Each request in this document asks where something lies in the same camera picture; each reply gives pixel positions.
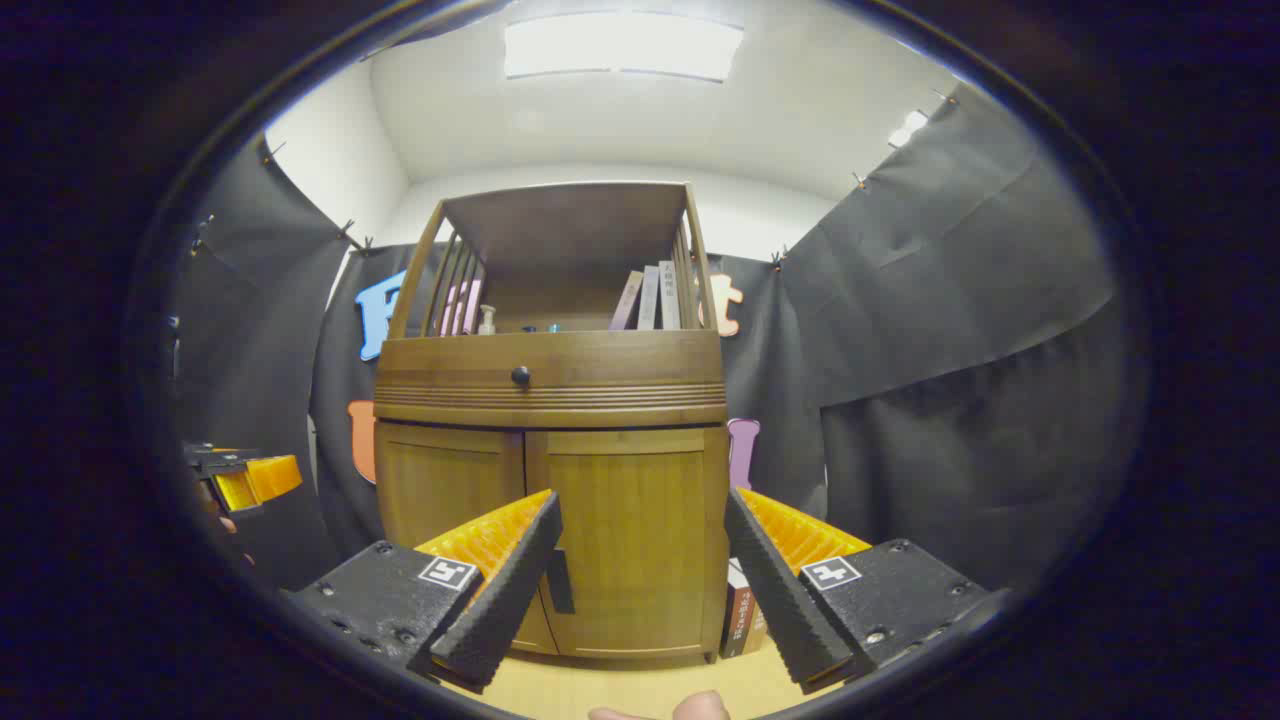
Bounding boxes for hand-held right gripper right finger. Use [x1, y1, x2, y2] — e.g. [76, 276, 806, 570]
[724, 486, 991, 694]

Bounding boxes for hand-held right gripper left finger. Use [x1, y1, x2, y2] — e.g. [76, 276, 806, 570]
[285, 488, 564, 693]

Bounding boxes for wooden shoe cabinet door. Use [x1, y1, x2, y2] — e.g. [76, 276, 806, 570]
[378, 422, 559, 656]
[525, 428, 729, 661]

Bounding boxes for wooden double-door shoe cabinet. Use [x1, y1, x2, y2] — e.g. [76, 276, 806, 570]
[373, 180, 731, 661]

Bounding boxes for wooden cabinet drawer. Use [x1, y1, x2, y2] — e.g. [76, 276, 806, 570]
[375, 330, 728, 428]

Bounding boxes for standing brown book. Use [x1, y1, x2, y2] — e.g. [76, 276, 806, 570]
[720, 557, 769, 659]

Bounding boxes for pink book behind slats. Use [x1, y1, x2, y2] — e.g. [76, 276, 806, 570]
[440, 280, 483, 337]

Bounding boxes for black backdrop cloth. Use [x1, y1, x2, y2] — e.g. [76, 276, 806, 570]
[165, 85, 1151, 601]

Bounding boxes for pinkish book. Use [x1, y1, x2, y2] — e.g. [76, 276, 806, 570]
[610, 270, 646, 331]

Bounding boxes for large ceiling light panel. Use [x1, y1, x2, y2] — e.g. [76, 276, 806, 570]
[503, 14, 745, 84]

